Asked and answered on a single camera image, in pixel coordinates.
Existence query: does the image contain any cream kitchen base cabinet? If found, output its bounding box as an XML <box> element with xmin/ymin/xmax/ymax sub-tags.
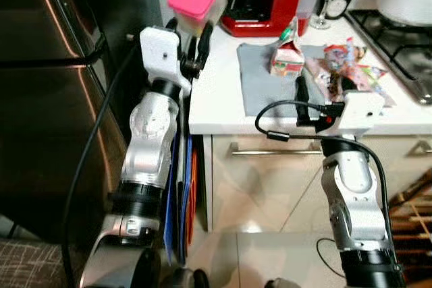
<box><xmin>189</xmin><ymin>15</ymin><xmax>432</xmax><ymax>235</ymax></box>

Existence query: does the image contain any colourful snack packet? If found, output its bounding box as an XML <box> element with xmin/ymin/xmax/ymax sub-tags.
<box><xmin>307</xmin><ymin>59</ymin><xmax>391</xmax><ymax>108</ymax></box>
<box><xmin>323</xmin><ymin>37</ymin><xmax>369</xmax><ymax>69</ymax></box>

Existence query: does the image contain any dark robot foot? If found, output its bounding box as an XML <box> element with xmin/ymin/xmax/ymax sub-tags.
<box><xmin>159</xmin><ymin>268</ymin><xmax>211</xmax><ymax>288</ymax></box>
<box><xmin>265</xmin><ymin>277</ymin><xmax>292</xmax><ymax>288</ymax></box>

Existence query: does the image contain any grey woven rug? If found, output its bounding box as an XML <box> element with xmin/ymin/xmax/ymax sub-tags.
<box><xmin>0</xmin><ymin>237</ymin><xmax>68</xmax><ymax>288</ymax></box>

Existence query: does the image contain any blue flat tray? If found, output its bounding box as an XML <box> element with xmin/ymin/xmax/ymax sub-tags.
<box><xmin>164</xmin><ymin>133</ymin><xmax>193</xmax><ymax>265</ymax></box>

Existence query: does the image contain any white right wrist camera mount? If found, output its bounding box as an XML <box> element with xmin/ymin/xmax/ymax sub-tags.
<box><xmin>334</xmin><ymin>90</ymin><xmax>385</xmax><ymax>137</ymax></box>

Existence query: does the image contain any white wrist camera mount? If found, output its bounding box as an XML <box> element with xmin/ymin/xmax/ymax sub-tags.
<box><xmin>140</xmin><ymin>26</ymin><xmax>193</xmax><ymax>96</ymax></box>
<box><xmin>334</xmin><ymin>90</ymin><xmax>385</xmax><ymax>137</ymax></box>

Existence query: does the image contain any dark steel fridge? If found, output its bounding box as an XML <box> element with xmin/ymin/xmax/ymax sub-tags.
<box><xmin>0</xmin><ymin>0</ymin><xmax>166</xmax><ymax>248</ymax></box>

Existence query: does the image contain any black fridge door handle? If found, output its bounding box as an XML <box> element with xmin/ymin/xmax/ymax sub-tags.
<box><xmin>0</xmin><ymin>35</ymin><xmax>109</xmax><ymax>69</ymax></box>

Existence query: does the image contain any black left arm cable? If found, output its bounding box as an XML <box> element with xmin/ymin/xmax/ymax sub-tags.
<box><xmin>62</xmin><ymin>45</ymin><xmax>146</xmax><ymax>288</ymax></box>

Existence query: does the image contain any small milk carton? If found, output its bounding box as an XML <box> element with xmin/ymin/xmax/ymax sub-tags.
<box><xmin>270</xmin><ymin>17</ymin><xmax>306</xmax><ymax>77</ymax></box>

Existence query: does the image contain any dark robot right foot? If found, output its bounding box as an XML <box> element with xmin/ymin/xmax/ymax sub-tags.
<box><xmin>265</xmin><ymin>277</ymin><xmax>292</xmax><ymax>288</ymax></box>

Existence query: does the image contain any steel gas stove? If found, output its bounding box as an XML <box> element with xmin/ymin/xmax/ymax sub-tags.
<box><xmin>346</xmin><ymin>8</ymin><xmax>432</xmax><ymax>105</ymax></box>

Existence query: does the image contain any wooden wine rack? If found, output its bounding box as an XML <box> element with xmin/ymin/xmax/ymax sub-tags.
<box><xmin>388</xmin><ymin>170</ymin><xmax>432</xmax><ymax>283</ymax></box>

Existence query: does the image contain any orange flat tray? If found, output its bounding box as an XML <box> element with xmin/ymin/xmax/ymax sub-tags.
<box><xmin>189</xmin><ymin>150</ymin><xmax>201</xmax><ymax>245</ymax></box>

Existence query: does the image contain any grey cloth mat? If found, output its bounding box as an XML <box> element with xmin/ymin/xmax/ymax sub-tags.
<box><xmin>238</xmin><ymin>42</ymin><xmax>398</xmax><ymax>117</ymax></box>

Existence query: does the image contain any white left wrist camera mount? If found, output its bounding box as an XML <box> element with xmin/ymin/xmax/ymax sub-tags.
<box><xmin>140</xmin><ymin>26</ymin><xmax>193</xmax><ymax>96</ymax></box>

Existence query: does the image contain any thin black floor cord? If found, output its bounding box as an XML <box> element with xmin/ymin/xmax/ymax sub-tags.
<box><xmin>316</xmin><ymin>237</ymin><xmax>346</xmax><ymax>279</ymax></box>

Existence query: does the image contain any dark robot left foot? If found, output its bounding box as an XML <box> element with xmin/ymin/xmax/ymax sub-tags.
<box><xmin>159</xmin><ymin>268</ymin><xmax>211</xmax><ymax>288</ymax></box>

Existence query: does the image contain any steel bar drawer handle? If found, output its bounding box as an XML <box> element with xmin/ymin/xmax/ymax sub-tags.
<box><xmin>407</xmin><ymin>141</ymin><xmax>432</xmax><ymax>156</ymax></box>
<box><xmin>228</xmin><ymin>141</ymin><xmax>325</xmax><ymax>156</ymax></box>

